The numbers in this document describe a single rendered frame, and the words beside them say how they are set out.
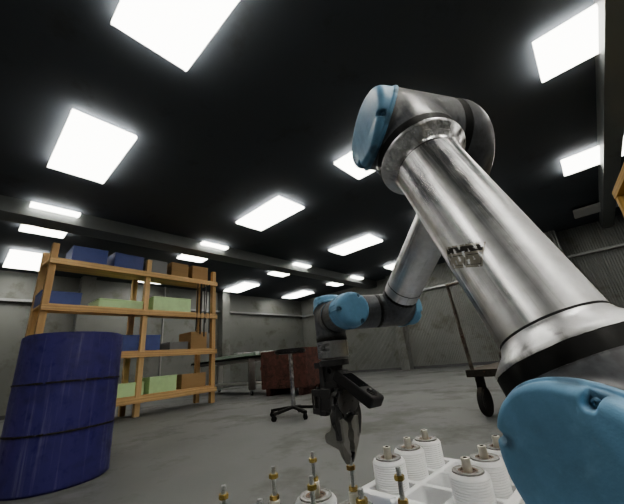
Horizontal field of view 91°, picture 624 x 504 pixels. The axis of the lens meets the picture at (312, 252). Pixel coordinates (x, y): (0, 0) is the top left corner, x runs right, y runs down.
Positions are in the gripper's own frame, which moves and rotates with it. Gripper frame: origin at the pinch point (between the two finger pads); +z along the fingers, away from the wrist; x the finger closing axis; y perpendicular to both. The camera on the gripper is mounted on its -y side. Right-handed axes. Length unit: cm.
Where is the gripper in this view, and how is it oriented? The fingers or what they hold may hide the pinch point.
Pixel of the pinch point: (351, 456)
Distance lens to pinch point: 80.4
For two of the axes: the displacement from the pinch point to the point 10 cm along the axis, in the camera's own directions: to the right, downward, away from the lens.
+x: -7.0, -1.8, -6.9
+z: 0.9, 9.4, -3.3
